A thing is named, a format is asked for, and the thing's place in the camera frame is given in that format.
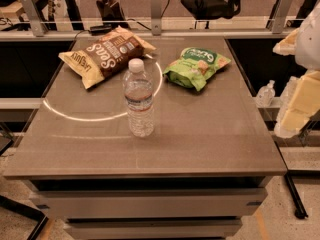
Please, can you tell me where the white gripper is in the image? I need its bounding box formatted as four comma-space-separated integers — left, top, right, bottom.
273, 4, 320, 139

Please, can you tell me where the clear plastic water bottle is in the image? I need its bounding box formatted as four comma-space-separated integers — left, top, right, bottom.
123, 58, 154, 138

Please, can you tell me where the right sanitizer pump bottle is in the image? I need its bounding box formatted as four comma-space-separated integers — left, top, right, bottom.
280, 76, 298, 103

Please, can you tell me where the sanitizer pump bottle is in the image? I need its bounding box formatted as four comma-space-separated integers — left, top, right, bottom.
280, 76, 298, 103
256, 80, 275, 107

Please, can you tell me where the left sanitizer pump bottle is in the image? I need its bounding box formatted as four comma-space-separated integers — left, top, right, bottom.
256, 80, 275, 107

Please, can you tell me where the green snack bag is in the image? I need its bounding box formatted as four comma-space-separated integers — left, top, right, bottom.
163, 47, 231, 91

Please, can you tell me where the dark brown background bag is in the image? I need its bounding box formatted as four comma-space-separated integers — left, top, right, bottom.
96, 0, 129, 28

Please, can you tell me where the brown yellow chip bag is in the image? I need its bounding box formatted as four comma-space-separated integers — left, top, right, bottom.
59, 27, 155, 89

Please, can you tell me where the black power adapter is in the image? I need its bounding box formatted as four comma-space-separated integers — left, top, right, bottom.
89, 24, 112, 35

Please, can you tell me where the grey table drawer cabinet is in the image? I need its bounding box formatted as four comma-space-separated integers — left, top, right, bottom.
30, 188, 267, 240

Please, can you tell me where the right metal rail bracket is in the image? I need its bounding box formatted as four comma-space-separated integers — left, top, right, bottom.
271, 0, 293, 34

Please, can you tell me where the metal rail bracket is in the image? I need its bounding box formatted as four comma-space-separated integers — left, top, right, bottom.
20, 0, 47, 37
151, 0, 162, 36
271, 0, 293, 34

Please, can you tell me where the middle metal rail bracket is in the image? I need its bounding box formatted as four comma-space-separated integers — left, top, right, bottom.
151, 0, 162, 36

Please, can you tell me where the left metal rail bracket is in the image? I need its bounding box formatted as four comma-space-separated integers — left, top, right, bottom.
20, 0, 47, 37

